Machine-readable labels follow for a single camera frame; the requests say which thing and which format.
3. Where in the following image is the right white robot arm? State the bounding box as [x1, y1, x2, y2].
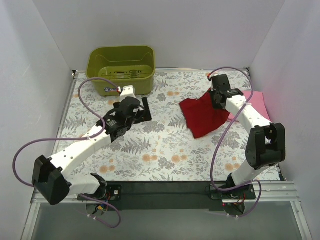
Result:
[208, 74, 286, 199]

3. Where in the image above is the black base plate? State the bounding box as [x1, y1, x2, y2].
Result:
[83, 184, 122, 201]
[204, 184, 256, 201]

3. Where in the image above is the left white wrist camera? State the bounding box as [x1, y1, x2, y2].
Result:
[117, 85, 136, 100]

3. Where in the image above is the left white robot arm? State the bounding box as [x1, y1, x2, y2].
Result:
[32, 96, 152, 206]

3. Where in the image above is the red t shirt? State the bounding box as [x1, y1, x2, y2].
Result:
[179, 92, 230, 139]

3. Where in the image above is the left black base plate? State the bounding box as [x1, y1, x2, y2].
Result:
[83, 184, 122, 201]

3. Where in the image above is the folded pink t shirt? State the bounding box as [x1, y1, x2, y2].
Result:
[227, 90, 270, 122]

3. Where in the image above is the floral table mat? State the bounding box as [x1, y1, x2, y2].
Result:
[49, 70, 281, 182]

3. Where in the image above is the olive green plastic bin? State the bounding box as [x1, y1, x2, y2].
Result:
[86, 45, 156, 95]

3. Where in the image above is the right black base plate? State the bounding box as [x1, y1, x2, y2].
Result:
[204, 184, 256, 201]

